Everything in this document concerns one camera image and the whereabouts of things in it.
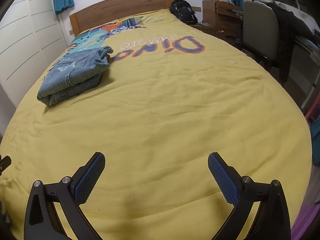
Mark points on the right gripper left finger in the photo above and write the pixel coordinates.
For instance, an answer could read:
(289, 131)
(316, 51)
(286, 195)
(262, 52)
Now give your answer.
(41, 218)

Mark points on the wooden nightstand drawers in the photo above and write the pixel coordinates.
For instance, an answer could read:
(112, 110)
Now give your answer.
(222, 20)

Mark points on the grey desk chair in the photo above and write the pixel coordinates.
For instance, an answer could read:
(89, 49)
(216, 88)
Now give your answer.
(261, 33)

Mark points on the wooden headboard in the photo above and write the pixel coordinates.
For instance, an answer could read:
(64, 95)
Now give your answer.
(109, 10)

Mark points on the yellow dinosaur bedspread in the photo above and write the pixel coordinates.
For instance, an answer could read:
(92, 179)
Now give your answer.
(171, 96)

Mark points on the black backpack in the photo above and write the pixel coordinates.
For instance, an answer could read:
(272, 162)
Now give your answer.
(182, 10)

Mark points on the purple plastic stool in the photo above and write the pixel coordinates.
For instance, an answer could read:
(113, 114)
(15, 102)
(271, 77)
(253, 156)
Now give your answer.
(304, 219)

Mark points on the blue denim jacket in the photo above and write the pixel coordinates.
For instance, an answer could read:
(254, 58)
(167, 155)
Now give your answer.
(74, 74)

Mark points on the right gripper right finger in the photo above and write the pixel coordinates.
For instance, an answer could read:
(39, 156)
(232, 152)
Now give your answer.
(272, 219)

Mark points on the white wardrobe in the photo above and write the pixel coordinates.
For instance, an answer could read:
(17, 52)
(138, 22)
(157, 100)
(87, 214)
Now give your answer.
(31, 39)

